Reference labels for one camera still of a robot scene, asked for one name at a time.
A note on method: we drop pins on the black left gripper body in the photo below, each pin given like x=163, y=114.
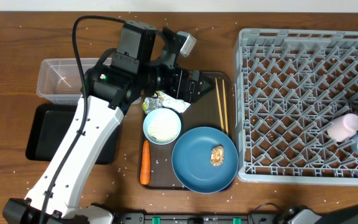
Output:
x=193, y=86

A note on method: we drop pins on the white tissue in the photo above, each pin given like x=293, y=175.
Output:
x=167, y=101

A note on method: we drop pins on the pink cup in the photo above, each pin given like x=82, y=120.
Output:
x=343, y=127

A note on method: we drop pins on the aluminium foil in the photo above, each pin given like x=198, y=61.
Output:
x=152, y=103

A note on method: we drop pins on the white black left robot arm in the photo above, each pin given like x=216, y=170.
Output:
x=144, y=62

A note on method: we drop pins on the grey dishwasher rack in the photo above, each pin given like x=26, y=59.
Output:
x=290, y=86

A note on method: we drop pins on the wooden chopstick left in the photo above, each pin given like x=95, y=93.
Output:
x=219, y=105

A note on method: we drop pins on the dark brown tray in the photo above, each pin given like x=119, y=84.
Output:
x=204, y=112

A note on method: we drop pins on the light blue rice bowl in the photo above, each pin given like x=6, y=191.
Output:
x=162, y=126

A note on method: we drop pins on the brown food scrap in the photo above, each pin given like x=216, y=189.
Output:
x=217, y=156

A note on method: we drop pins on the blue plate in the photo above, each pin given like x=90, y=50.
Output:
x=191, y=160

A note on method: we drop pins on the orange carrot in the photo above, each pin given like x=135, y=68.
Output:
x=145, y=170

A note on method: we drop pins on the clear plastic bin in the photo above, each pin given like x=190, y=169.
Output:
x=59, y=81

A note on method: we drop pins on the black square bin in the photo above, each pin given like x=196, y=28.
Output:
x=50, y=124

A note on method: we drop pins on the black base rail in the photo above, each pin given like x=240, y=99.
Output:
x=265, y=213

